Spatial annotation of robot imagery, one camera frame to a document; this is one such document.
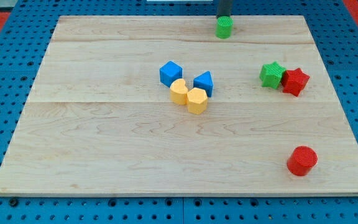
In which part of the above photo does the red star block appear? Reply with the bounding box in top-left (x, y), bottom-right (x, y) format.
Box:
top-left (281, 68), bottom-right (310, 97)

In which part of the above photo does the blue triangle block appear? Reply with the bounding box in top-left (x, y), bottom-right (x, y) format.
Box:
top-left (193, 71), bottom-right (214, 97)

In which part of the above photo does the red cylinder block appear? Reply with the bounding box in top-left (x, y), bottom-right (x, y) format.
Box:
top-left (287, 146), bottom-right (318, 176)

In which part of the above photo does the blue cube block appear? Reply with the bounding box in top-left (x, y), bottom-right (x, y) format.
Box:
top-left (159, 61), bottom-right (183, 88)

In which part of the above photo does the yellow crescent block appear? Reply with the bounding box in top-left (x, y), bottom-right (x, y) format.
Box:
top-left (170, 78), bottom-right (188, 105)

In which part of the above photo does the green cylinder block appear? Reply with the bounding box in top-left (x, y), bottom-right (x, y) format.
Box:
top-left (216, 16), bottom-right (234, 39)

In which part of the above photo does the green star block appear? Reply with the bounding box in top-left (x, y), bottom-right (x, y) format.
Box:
top-left (259, 62), bottom-right (287, 89)

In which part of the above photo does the light wooden board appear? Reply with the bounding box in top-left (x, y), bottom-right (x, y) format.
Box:
top-left (0, 16), bottom-right (358, 197)

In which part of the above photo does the yellow hexagon block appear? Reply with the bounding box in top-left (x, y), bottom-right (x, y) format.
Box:
top-left (186, 88), bottom-right (208, 114)

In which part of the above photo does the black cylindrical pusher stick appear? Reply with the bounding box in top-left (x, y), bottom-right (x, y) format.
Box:
top-left (216, 0), bottom-right (233, 18)

